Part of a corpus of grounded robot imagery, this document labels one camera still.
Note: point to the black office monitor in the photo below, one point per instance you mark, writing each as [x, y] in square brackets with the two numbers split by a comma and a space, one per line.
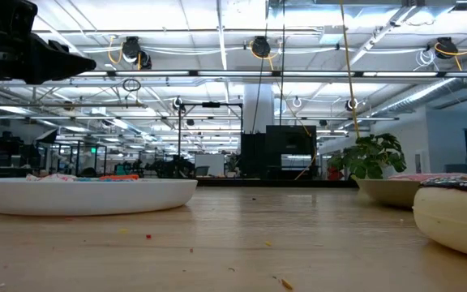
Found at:
[6, 146]

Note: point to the black cabinet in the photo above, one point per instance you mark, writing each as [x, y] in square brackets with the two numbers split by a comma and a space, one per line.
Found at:
[290, 140]

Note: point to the green potted plant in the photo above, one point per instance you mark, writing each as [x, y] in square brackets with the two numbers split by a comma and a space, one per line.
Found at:
[373, 158]

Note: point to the white round plate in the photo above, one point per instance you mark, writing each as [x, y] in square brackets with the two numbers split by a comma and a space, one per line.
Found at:
[95, 198]

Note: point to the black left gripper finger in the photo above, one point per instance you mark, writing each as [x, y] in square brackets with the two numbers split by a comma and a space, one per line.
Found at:
[55, 61]
[61, 77]

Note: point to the black table edge rail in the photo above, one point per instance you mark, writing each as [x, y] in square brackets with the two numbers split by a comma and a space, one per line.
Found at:
[278, 182]

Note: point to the red plant pot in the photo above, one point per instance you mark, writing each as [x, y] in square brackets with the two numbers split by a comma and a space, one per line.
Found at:
[335, 174]

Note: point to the red frosted donut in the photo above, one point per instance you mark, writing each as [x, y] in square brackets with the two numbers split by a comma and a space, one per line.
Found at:
[118, 177]

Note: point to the white board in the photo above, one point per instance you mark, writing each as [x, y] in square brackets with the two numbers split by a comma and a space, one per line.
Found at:
[209, 164]

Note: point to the silver ventilation duct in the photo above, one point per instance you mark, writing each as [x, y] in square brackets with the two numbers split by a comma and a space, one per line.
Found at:
[416, 95]

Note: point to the white bowl far right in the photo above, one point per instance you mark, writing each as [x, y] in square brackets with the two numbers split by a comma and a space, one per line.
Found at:
[387, 194]

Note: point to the brown crumb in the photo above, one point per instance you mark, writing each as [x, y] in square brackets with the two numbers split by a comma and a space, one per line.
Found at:
[286, 284]

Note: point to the white building column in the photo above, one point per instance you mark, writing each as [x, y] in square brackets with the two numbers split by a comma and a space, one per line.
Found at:
[264, 109]

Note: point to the chocolate frosted sprinkled donut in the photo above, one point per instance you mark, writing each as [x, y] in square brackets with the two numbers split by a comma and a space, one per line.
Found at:
[452, 219]

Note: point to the white sprinkled donut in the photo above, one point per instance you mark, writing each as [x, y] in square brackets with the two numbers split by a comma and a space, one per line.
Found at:
[51, 177]

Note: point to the black metal frame stand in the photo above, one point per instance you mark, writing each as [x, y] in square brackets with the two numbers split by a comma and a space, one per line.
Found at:
[211, 104]

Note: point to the long ceiling light bar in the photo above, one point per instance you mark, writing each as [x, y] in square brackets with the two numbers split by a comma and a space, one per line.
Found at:
[233, 73]

